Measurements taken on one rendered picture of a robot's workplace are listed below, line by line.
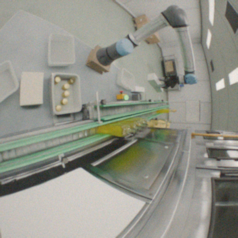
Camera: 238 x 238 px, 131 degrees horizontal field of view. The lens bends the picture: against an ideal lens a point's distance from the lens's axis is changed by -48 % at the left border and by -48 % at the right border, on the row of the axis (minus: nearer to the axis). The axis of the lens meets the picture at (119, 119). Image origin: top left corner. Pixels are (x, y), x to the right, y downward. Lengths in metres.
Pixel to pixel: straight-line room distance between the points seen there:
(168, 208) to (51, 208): 0.32
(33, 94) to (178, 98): 6.28
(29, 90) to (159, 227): 0.67
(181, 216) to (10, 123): 0.76
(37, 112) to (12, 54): 0.39
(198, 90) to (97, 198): 6.31
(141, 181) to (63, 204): 0.26
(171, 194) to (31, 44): 0.94
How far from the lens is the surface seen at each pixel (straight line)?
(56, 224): 0.32
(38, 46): 0.75
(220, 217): 0.40
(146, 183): 0.37
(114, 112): 0.74
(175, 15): 0.61
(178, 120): 6.46
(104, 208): 0.31
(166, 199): 0.33
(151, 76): 0.86
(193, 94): 6.34
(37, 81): 0.58
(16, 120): 0.63
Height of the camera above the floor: 1.38
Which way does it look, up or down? 39 degrees down
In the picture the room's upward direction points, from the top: 92 degrees clockwise
